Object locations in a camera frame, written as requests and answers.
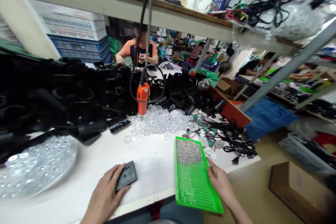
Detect stack of plastic crates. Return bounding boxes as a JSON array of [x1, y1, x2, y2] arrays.
[[29, 1, 113, 64]]

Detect person's right hand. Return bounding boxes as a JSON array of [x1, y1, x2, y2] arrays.
[[205, 157, 236, 203]]

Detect orange electric screwdriver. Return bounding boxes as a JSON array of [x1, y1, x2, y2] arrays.
[[136, 67, 151, 117]]

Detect pile of black power cords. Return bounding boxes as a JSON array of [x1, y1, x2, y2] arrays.
[[203, 115, 258, 166]]

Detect pile of small silver screws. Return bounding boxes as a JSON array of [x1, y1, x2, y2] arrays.
[[176, 139, 204, 166]]

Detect clear bag of lenses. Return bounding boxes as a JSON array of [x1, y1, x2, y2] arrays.
[[0, 136, 78, 199]]

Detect pile of green circuit boards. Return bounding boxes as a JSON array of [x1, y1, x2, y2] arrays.
[[185, 113, 218, 160]]

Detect black plastic base plate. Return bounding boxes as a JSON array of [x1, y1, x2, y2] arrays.
[[115, 161, 138, 194]]

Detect metal shelf with goods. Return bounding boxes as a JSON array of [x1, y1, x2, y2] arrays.
[[0, 0, 336, 51]]

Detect person's left hand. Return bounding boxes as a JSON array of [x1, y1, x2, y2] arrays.
[[89, 163, 131, 215]]

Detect grey plastic basket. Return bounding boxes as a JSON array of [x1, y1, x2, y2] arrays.
[[278, 132, 336, 175]]

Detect pile of black plastic housings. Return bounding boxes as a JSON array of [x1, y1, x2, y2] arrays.
[[0, 50, 215, 166]]

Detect green perforated plastic tray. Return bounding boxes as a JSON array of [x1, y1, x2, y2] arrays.
[[175, 136, 224, 215]]

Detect black screwdriver cable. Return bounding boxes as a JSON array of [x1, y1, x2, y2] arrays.
[[128, 0, 167, 104]]

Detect pile of clear plastic lenses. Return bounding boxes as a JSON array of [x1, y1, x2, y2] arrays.
[[124, 104, 193, 144]]

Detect open small cardboard box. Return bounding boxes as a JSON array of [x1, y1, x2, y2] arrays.
[[216, 77, 242, 95]]

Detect brown cardboard box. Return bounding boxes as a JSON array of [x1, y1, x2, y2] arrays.
[[268, 161, 336, 224]]

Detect black standing fan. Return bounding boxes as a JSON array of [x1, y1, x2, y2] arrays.
[[218, 61, 233, 78]]

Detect blue plastic bag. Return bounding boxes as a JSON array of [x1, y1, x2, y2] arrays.
[[244, 97, 300, 143]]

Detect person's legs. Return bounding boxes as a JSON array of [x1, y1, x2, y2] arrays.
[[106, 201, 204, 224]]

